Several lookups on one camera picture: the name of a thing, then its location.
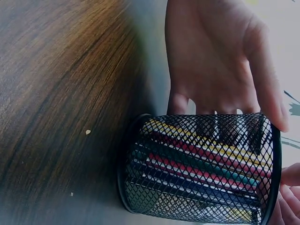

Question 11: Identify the person's right hand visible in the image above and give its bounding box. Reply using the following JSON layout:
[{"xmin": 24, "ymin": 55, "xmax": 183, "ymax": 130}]
[{"xmin": 276, "ymin": 161, "xmax": 300, "ymax": 225}]

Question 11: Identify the person's left hand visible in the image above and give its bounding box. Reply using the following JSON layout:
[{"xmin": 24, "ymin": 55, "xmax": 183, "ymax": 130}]
[{"xmin": 165, "ymin": 0, "xmax": 290, "ymax": 132}]

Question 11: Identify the black mesh pen holder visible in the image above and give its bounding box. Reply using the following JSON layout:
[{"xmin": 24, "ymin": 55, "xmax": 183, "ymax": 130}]
[{"xmin": 116, "ymin": 111, "xmax": 282, "ymax": 225}]

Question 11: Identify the bundle of coloured pencils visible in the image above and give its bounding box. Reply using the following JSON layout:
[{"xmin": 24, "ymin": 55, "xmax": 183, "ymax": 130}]
[{"xmin": 127, "ymin": 118, "xmax": 274, "ymax": 218}]

